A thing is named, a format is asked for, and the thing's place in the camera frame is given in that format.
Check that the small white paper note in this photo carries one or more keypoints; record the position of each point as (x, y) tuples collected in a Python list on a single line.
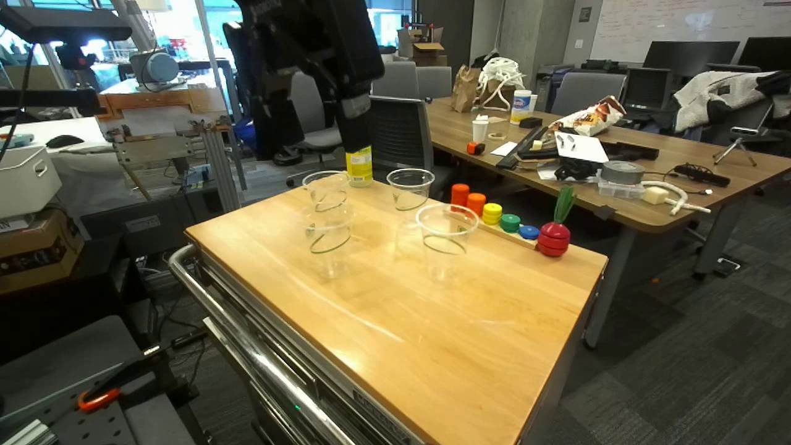
[(506, 149)]

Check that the black shelf board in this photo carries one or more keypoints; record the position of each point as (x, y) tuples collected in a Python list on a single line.
[(65, 24)]

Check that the large cardboard box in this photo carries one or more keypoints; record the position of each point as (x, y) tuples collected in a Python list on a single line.
[(38, 248)]

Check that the yellow toy peg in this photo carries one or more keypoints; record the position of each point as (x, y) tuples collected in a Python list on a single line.
[(492, 214)]

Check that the grey perforated plate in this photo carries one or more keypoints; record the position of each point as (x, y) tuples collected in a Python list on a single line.
[(83, 423)]

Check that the white jacket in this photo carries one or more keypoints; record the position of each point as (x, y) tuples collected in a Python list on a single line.
[(719, 89)]

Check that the clear plastic cup green line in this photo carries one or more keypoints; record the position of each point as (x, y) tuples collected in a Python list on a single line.
[(330, 251), (317, 193), (408, 196), (447, 248)]

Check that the chips bag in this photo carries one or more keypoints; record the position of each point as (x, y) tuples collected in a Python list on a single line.
[(592, 114)]

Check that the orange toy peg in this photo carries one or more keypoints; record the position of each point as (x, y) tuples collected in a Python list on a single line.
[(476, 203)]

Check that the black remote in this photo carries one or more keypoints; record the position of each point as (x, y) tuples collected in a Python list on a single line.
[(701, 173)]

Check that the green toy peg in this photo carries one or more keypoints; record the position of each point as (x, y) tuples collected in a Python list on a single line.
[(510, 220)]

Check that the dark blue office chair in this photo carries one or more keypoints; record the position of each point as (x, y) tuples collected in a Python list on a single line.
[(267, 125)]

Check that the small white plastic bottle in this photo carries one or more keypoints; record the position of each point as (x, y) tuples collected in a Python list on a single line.
[(480, 130)]

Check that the grey cylindrical device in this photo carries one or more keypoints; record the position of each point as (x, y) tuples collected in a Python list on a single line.
[(154, 68)]

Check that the brown paper bag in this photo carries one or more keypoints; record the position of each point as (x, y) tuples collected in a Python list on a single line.
[(465, 89)]

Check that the black computer mouse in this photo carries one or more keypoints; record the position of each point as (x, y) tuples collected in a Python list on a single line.
[(65, 142)]

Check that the orange tape measure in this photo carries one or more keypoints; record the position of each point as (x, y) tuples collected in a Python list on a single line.
[(474, 149)]

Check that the black mesh office chair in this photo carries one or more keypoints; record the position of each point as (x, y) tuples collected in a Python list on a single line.
[(400, 131)]

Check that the blue toy peg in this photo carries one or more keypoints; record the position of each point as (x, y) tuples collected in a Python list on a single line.
[(529, 230)]

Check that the Franka robot arm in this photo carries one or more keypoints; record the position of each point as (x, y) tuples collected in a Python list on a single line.
[(348, 40)]

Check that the small cardboard box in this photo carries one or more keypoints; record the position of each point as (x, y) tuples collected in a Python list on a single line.
[(428, 53)]

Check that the wooden topped workbench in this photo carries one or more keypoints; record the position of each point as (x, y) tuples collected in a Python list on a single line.
[(157, 99)]

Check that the black flat pouch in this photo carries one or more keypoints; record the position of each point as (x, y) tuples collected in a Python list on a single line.
[(632, 152)]

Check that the small black monitor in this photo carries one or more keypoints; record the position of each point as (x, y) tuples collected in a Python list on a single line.
[(647, 89)]

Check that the red toy apple green leaves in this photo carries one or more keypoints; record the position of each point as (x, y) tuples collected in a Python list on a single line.
[(553, 239)]

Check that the red toy peg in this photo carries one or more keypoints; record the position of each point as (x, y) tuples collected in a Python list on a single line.
[(460, 193)]

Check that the grey office chair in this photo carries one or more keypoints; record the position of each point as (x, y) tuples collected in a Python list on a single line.
[(411, 79), (590, 89), (312, 112)]

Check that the spray bottle yellow label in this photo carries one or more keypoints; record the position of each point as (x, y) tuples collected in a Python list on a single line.
[(360, 167)]

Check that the wooden office desk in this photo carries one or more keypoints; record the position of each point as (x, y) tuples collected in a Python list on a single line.
[(743, 161)]

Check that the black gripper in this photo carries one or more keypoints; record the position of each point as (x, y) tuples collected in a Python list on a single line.
[(358, 110)]

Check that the white storage box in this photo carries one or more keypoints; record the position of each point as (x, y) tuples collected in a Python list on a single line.
[(26, 176)]

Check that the white paper sheet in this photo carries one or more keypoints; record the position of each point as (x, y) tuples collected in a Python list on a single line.
[(583, 149)]

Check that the white blue canister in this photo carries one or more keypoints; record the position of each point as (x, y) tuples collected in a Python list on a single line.
[(523, 104)]

